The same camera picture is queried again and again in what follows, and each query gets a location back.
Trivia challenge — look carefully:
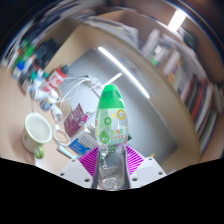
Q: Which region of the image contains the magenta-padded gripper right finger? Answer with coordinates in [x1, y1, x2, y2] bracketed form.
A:
[124, 144, 168, 189]

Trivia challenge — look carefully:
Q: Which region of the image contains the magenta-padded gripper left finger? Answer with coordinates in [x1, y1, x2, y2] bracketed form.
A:
[59, 145, 101, 190]

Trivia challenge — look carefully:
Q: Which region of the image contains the clear bottle with green cap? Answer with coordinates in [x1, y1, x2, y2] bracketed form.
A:
[94, 84, 130, 191]

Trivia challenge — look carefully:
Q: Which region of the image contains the blue and white carton box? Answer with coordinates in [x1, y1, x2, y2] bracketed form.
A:
[68, 126, 99, 156]

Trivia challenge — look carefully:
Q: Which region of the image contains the magenta foil pouch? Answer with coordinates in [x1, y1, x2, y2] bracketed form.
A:
[63, 103, 89, 138]

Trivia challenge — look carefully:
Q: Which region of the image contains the white mug with green rim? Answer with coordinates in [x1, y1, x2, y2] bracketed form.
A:
[21, 112, 54, 159]

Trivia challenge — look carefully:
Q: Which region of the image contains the red and white canister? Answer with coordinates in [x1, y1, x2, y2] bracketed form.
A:
[39, 68, 68, 93]

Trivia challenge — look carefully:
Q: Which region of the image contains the long white light strip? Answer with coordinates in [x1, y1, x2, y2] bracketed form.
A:
[97, 46, 151, 100]

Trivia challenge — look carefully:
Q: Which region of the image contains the short white tube lamp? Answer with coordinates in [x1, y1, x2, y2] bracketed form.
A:
[167, 9, 187, 33]

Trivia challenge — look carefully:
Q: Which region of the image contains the white cable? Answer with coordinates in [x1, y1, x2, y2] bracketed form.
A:
[49, 74, 104, 148]

